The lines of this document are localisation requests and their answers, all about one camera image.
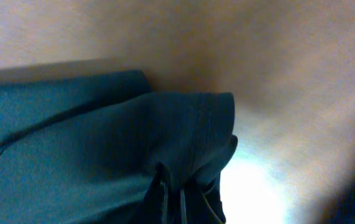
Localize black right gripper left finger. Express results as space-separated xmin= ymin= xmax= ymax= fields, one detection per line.
xmin=133 ymin=169 xmax=168 ymax=224

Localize black leggings with red waistband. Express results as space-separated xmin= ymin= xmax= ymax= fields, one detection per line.
xmin=0 ymin=71 xmax=237 ymax=223

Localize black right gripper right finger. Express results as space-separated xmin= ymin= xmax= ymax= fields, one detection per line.
xmin=180 ymin=177 xmax=226 ymax=224

